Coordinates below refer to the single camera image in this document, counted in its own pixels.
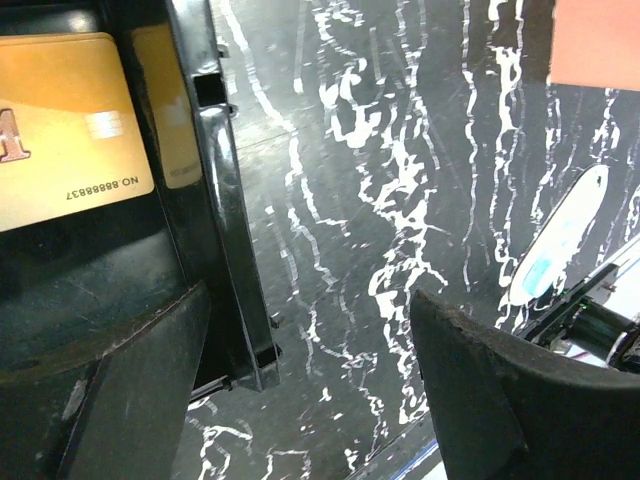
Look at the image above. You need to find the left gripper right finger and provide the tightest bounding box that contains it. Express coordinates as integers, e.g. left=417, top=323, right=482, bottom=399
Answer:
left=410, top=290, right=639, bottom=479

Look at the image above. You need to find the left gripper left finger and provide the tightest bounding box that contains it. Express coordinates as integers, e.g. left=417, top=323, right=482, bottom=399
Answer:
left=1, top=283, right=211, bottom=479

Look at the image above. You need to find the black tray with gold card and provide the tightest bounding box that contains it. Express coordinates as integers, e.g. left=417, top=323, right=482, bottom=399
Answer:
left=1, top=1, right=280, bottom=396

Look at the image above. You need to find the orange desk file organizer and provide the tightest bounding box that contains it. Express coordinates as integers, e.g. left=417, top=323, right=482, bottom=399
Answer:
left=549, top=0, right=639, bottom=91

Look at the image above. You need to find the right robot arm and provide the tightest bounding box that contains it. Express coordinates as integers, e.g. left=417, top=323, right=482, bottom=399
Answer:
left=518, top=248, right=639, bottom=374

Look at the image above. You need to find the gold credit card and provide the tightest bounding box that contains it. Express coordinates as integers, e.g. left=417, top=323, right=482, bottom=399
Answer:
left=1, top=32, right=154, bottom=231

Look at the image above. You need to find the blister pack with blue tool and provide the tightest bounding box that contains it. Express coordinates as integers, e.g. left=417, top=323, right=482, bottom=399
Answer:
left=508, top=164, right=609, bottom=306

